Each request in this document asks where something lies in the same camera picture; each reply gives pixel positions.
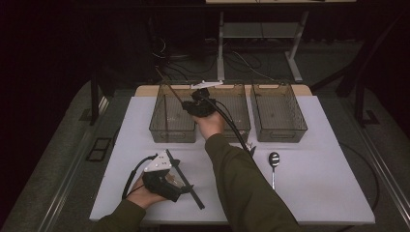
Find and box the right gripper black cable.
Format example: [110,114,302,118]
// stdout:
[196,91,257,159]

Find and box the person's right hand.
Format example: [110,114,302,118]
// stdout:
[192,110,227,141]

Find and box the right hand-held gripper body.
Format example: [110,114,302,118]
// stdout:
[185,79,224,118]

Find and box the aluminium floor rail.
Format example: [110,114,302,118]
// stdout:
[37,96,110,232]
[356,124,410,226]

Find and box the white floor cable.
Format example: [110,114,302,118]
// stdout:
[231,50,277,82]

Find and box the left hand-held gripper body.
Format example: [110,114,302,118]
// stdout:
[142,149,184,203]

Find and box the black metal post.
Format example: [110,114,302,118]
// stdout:
[89,69,102,128]

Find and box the grey metal desk frame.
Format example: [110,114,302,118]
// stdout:
[216,11,310,83]

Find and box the tangle of black floor cables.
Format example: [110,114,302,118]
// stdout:
[151,35,284,82]

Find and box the translucent brown plastic bin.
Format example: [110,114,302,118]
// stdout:
[249,81,308,143]
[203,81,251,144]
[148,81,199,144]

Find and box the steel spoon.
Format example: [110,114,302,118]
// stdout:
[268,151,281,191]

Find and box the thin black cable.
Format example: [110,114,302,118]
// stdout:
[339,142,382,212]

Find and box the black slanted stand strut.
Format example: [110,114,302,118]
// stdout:
[335,9,410,99]

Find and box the black metal stand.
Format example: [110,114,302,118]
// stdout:
[353,76,381,129]

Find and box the person's left hand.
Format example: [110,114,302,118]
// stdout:
[126,175,169,210]

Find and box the dark brown chopstick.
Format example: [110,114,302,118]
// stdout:
[155,66,187,106]
[163,94,169,131]

